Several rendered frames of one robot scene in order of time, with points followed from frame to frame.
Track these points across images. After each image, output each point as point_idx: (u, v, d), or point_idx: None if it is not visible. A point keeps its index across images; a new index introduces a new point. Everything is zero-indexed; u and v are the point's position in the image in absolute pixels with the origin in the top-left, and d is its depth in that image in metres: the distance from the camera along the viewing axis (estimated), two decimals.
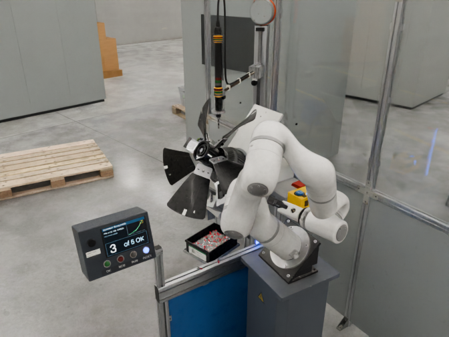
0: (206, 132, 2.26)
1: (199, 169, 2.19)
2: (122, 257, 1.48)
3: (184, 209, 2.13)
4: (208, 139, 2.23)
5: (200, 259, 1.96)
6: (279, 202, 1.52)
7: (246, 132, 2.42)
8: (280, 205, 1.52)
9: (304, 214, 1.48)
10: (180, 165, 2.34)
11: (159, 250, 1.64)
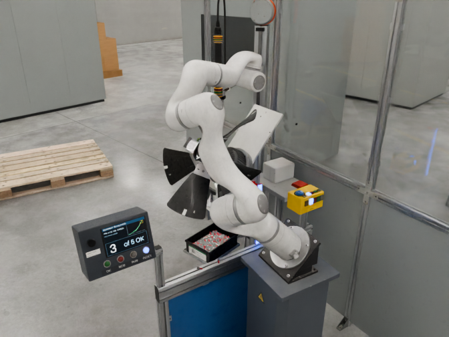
0: None
1: (199, 169, 2.19)
2: (122, 257, 1.48)
3: (184, 209, 2.13)
4: None
5: (200, 259, 1.96)
6: None
7: (246, 132, 2.42)
8: None
9: None
10: (180, 165, 2.34)
11: (159, 250, 1.64)
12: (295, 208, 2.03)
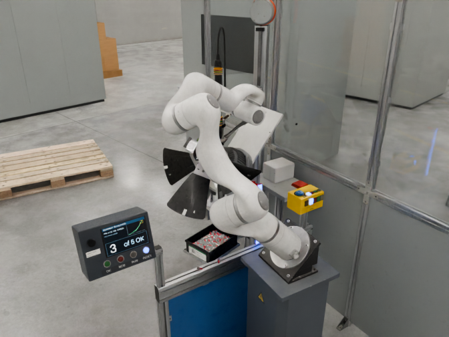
0: None
1: (199, 169, 2.19)
2: (122, 257, 1.48)
3: (184, 209, 2.13)
4: None
5: (200, 259, 1.96)
6: None
7: (246, 132, 2.42)
8: None
9: None
10: (180, 165, 2.34)
11: (159, 250, 1.64)
12: (295, 208, 2.03)
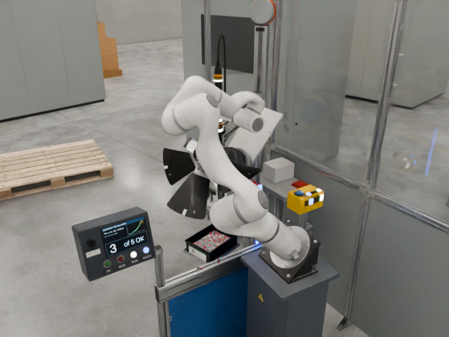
0: None
1: (199, 169, 2.19)
2: (122, 257, 1.48)
3: (184, 209, 2.13)
4: None
5: (200, 259, 1.96)
6: None
7: (246, 132, 2.42)
8: None
9: (232, 116, 1.87)
10: (180, 165, 2.34)
11: (159, 250, 1.64)
12: (295, 208, 2.03)
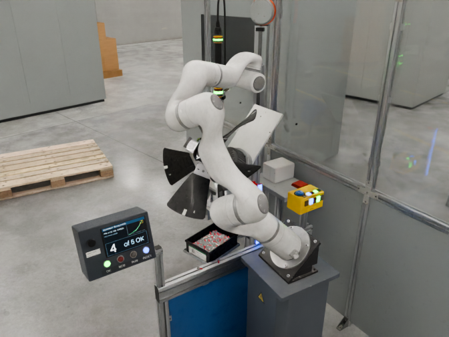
0: None
1: (199, 169, 2.19)
2: (122, 257, 1.48)
3: (184, 209, 2.13)
4: None
5: (200, 259, 1.96)
6: None
7: (246, 132, 2.42)
8: None
9: None
10: (180, 165, 2.34)
11: (159, 250, 1.64)
12: (295, 208, 2.03)
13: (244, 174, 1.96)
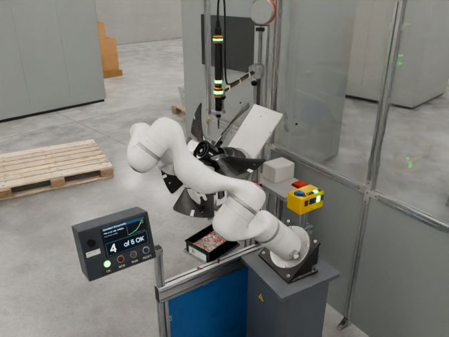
0: (222, 135, 2.16)
1: None
2: (122, 257, 1.48)
3: (165, 174, 2.37)
4: (217, 143, 2.17)
5: (200, 259, 1.96)
6: (202, 204, 1.96)
7: (246, 132, 2.42)
8: (203, 201, 1.96)
9: None
10: (198, 131, 2.36)
11: (159, 250, 1.64)
12: (295, 208, 2.03)
13: (195, 210, 2.08)
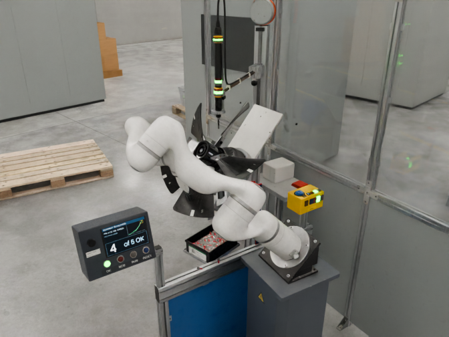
0: (222, 135, 2.16)
1: None
2: (122, 257, 1.48)
3: (165, 174, 2.37)
4: (217, 143, 2.17)
5: (200, 259, 1.96)
6: (191, 193, 1.95)
7: (246, 132, 2.42)
8: (192, 190, 1.95)
9: None
10: (198, 131, 2.36)
11: (159, 250, 1.64)
12: (295, 208, 2.03)
13: (195, 210, 2.08)
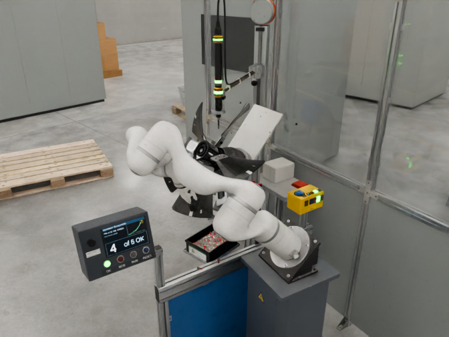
0: (222, 136, 2.15)
1: (194, 158, 2.25)
2: (122, 257, 1.48)
3: None
4: (217, 143, 2.16)
5: (200, 259, 1.96)
6: (193, 204, 2.00)
7: (246, 132, 2.42)
8: (194, 201, 2.00)
9: None
10: (198, 130, 2.36)
11: (159, 250, 1.64)
12: (295, 208, 2.03)
13: (194, 210, 2.09)
